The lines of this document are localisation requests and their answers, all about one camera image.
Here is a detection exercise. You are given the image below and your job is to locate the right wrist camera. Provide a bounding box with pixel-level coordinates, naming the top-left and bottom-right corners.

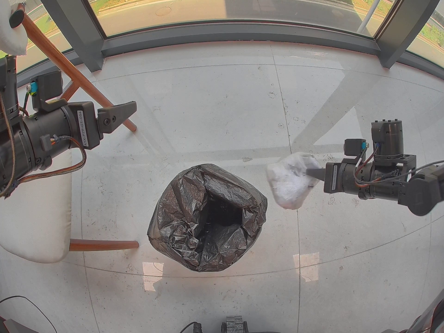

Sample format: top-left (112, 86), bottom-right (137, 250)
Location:
top-left (343, 138), bottom-right (368, 166)

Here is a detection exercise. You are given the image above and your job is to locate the black cable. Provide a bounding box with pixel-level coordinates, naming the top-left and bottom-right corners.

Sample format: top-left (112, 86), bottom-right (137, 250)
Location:
top-left (182, 321), bottom-right (209, 333)

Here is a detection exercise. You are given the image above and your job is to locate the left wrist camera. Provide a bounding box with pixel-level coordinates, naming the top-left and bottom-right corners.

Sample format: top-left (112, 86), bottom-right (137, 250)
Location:
top-left (29, 70), bottom-right (67, 114)

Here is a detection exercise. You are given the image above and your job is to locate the white paper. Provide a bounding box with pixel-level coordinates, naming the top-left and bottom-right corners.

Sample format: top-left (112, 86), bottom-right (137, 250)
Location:
top-left (266, 152), bottom-right (322, 210)

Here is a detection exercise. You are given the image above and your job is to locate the black plastic bag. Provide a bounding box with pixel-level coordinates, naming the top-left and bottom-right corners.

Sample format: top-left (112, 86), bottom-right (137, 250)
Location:
top-left (147, 163), bottom-right (268, 273)

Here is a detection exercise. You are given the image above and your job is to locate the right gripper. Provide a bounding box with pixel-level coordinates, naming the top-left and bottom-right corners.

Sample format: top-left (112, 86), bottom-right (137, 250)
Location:
top-left (305, 161), bottom-right (377, 198)

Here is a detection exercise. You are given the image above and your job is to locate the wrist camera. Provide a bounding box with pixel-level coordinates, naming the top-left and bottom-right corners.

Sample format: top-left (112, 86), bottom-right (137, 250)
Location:
top-left (343, 138), bottom-right (368, 166)
top-left (29, 70), bottom-right (67, 114)

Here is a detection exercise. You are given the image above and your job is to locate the wooden chair white cushion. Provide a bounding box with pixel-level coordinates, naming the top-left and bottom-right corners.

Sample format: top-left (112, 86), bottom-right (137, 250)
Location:
top-left (0, 0), bottom-right (139, 264)

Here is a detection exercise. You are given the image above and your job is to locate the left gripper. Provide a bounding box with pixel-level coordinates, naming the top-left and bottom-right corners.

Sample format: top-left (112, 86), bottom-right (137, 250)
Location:
top-left (21, 101), bottom-right (138, 173)

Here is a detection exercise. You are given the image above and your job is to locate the window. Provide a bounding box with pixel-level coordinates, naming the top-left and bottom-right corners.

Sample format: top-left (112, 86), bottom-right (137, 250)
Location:
top-left (0, 0), bottom-right (444, 87)

